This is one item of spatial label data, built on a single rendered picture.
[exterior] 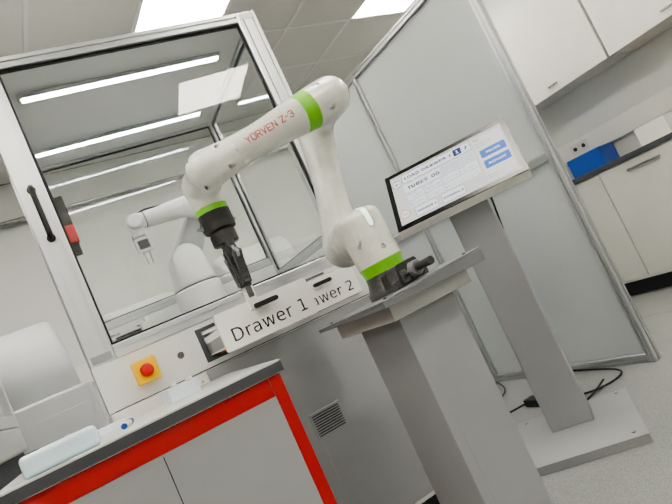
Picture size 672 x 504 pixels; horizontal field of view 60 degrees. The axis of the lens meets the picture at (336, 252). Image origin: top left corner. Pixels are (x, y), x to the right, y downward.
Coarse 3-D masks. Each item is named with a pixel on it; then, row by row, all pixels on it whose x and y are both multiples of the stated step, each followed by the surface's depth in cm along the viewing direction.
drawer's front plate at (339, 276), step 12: (324, 276) 206; (336, 276) 208; (348, 276) 210; (312, 288) 204; (324, 288) 205; (336, 288) 207; (348, 288) 209; (360, 288) 210; (324, 300) 204; (336, 300) 206
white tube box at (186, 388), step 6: (192, 378) 158; (180, 384) 156; (186, 384) 156; (192, 384) 157; (198, 384) 158; (168, 390) 154; (174, 390) 155; (180, 390) 155; (186, 390) 156; (192, 390) 157; (198, 390) 157; (162, 396) 162; (168, 396) 155; (174, 396) 154; (180, 396) 155; (186, 396) 156; (168, 402) 158
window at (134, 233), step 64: (64, 64) 194; (128, 64) 203; (192, 64) 212; (64, 128) 189; (128, 128) 197; (192, 128) 206; (64, 192) 184; (128, 192) 192; (256, 192) 208; (128, 256) 187; (192, 256) 194; (256, 256) 202; (128, 320) 182
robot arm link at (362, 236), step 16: (368, 208) 156; (352, 224) 155; (368, 224) 154; (384, 224) 158; (336, 240) 163; (352, 240) 156; (368, 240) 154; (384, 240) 155; (352, 256) 158; (368, 256) 154; (384, 256) 154; (400, 256) 157; (368, 272) 155
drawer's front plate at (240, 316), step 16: (288, 288) 166; (304, 288) 168; (240, 304) 160; (272, 304) 163; (288, 304) 165; (304, 304) 167; (224, 320) 157; (240, 320) 159; (256, 320) 161; (272, 320) 162; (288, 320) 164; (224, 336) 156; (240, 336) 158; (256, 336) 159
